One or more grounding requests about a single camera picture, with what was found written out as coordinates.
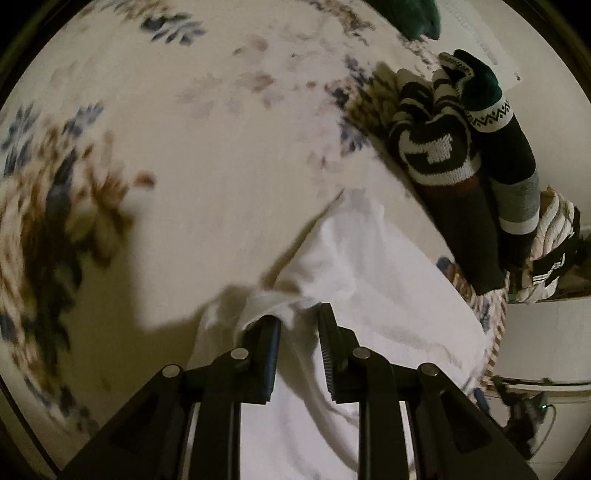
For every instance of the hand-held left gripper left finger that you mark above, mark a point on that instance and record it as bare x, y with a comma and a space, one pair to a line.
271, 360

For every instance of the cream striped cloth pile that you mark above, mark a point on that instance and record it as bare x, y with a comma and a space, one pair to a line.
551, 217

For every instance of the white t-shirt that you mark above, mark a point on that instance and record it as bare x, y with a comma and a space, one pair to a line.
369, 286

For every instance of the black jacket with white stripes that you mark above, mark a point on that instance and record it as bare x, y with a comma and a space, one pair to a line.
554, 265

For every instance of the dark green duvet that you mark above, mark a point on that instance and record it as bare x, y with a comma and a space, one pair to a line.
406, 16

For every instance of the brown checkered bed sheet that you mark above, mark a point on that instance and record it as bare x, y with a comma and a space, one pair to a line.
496, 323

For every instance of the floral quilt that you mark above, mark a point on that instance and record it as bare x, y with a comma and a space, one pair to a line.
207, 161

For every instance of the black white patterned sock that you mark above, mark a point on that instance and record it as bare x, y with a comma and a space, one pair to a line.
429, 147

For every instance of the dark green grey sock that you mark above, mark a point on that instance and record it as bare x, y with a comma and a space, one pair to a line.
512, 157

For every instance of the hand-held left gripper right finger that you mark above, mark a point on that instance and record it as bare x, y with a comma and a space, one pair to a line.
328, 360

